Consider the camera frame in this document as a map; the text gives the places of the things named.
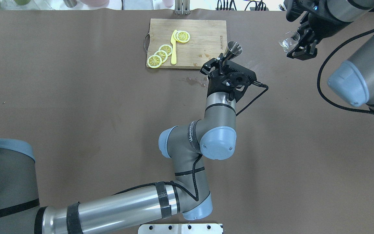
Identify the pink plastic cup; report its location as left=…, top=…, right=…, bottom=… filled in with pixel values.
left=162, top=0, right=175, bottom=8

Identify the clear glass cup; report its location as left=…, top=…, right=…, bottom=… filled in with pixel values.
left=278, top=31, right=300, bottom=53

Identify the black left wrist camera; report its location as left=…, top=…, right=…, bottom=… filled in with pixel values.
left=221, top=61, right=257, bottom=92

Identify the lemon slice middle row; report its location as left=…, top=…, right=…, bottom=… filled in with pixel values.
left=154, top=49, right=168, bottom=63

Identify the lemon slice upper row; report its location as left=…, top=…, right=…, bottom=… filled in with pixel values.
left=159, top=44, right=173, bottom=56

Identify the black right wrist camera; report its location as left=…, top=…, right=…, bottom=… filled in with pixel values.
left=283, top=0, right=319, bottom=22

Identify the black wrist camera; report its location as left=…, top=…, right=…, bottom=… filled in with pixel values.
left=221, top=61, right=257, bottom=92
left=283, top=0, right=319, bottom=22

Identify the wooden cutting board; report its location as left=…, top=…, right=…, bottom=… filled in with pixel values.
left=147, top=18, right=227, bottom=69

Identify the steel measuring jigger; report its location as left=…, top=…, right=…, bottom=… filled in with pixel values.
left=223, top=41, right=243, bottom=61

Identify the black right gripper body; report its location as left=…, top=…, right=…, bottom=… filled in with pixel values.
left=300, top=11, right=351, bottom=41

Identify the aluminium frame post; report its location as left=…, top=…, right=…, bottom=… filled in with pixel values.
left=174, top=0, right=191, bottom=15

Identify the lemon slice near knife tip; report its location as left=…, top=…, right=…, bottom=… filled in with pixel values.
left=174, top=31, right=191, bottom=43

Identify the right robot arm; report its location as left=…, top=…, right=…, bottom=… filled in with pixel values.
left=284, top=0, right=374, bottom=115

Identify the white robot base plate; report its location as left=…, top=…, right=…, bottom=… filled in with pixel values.
left=138, top=223, right=224, bottom=234

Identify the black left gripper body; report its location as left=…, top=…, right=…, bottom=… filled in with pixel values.
left=207, top=75, right=239, bottom=101

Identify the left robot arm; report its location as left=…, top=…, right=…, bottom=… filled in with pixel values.
left=0, top=58, right=237, bottom=234

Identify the yellow plastic knife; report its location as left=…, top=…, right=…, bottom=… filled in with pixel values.
left=170, top=29, right=178, bottom=65

